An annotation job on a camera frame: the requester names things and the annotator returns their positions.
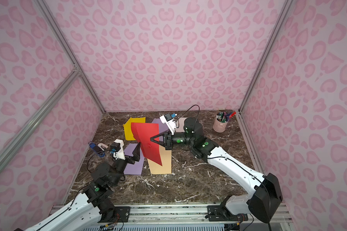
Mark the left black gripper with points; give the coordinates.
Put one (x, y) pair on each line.
(133, 157)

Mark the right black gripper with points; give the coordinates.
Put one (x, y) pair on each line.
(166, 140)

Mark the red envelope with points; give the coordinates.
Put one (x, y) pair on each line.
(142, 133)

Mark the purple envelope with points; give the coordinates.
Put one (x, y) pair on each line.
(136, 168)
(159, 127)

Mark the yellow envelope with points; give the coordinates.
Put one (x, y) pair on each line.
(127, 127)

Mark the beige envelope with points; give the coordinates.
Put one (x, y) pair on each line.
(166, 167)

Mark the white envelope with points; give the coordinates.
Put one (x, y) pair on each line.
(180, 124)

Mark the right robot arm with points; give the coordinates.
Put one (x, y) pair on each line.
(263, 196)

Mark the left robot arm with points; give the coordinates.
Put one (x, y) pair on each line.
(92, 203)

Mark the blue stapler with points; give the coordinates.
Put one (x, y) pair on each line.
(99, 149)

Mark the pink pen cup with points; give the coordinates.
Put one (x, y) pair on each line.
(218, 126)

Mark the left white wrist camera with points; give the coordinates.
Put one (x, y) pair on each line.
(116, 150)

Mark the aluminium front rail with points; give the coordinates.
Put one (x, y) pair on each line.
(167, 215)

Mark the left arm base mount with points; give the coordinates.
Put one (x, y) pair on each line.
(111, 214)

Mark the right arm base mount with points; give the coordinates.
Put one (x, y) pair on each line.
(221, 213)

